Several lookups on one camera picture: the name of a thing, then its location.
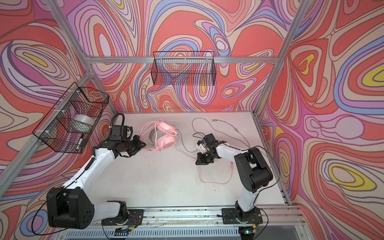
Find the pink cat-ear headphones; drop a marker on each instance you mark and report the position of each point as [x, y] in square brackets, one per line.
[166, 135]

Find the black wire basket left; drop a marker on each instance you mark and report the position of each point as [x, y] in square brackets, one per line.
[69, 125]

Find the silver tape roll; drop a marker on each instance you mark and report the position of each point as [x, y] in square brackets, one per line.
[82, 123]

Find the white headphones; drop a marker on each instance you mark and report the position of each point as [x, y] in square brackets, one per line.
[153, 136]

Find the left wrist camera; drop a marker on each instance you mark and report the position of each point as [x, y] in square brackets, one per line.
[120, 132]

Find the black wire basket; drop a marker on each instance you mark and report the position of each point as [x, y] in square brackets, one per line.
[69, 125]
[184, 68]

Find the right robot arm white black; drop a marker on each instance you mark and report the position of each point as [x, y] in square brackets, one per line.
[254, 172]

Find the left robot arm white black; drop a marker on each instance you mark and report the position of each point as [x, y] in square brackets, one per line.
[69, 207]

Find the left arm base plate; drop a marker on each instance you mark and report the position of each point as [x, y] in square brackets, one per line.
[131, 218]

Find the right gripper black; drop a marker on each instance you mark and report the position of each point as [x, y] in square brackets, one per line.
[200, 160]

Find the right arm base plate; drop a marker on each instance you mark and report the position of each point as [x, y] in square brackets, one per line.
[231, 216]

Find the black wire basket back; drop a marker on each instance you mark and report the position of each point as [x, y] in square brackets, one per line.
[184, 68]

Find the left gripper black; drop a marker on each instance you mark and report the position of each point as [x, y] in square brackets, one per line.
[136, 137]

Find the black marker pen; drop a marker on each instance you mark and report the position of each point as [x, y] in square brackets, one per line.
[80, 143]

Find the aluminium front rail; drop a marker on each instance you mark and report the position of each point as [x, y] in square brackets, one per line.
[274, 215]

